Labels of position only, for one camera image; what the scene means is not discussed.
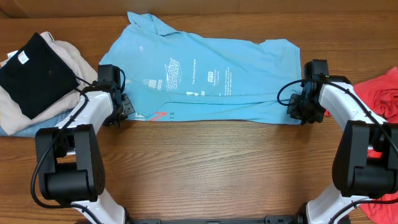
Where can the light blue t-shirt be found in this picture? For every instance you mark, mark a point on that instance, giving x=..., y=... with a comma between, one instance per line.
x=174, y=75

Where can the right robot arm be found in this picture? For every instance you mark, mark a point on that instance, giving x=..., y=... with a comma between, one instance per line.
x=365, y=164

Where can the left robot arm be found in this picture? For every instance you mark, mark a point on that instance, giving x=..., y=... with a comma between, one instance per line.
x=70, y=171

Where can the folded black shirt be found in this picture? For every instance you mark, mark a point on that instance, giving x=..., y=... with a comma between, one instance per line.
x=36, y=77

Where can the folded blue jeans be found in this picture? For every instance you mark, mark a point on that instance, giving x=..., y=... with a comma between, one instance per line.
x=31, y=130

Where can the red t-shirt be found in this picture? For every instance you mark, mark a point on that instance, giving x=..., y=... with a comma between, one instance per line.
x=380, y=95

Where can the folded beige garment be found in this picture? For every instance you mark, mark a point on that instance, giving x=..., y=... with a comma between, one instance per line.
x=12, y=119

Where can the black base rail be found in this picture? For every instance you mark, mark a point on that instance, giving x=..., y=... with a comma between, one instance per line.
x=211, y=221

